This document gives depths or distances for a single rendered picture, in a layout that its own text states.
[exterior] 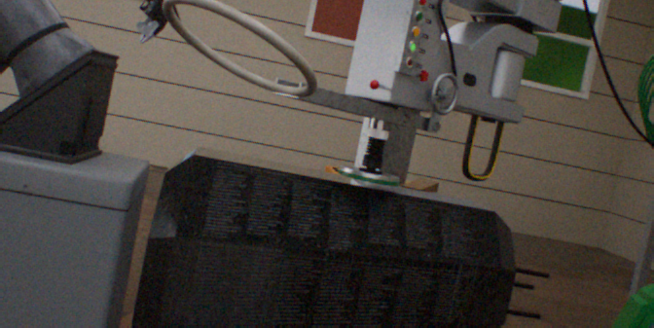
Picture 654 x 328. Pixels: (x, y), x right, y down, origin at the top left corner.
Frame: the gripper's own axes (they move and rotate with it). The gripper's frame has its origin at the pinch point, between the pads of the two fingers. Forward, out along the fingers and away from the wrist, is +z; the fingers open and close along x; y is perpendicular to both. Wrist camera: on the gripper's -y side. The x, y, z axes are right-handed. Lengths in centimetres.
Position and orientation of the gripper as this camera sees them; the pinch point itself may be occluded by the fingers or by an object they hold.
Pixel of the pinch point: (144, 41)
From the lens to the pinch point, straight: 264.5
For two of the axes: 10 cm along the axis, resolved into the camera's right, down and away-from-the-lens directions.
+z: -5.3, 8.4, -1.1
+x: 7.3, 3.8, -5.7
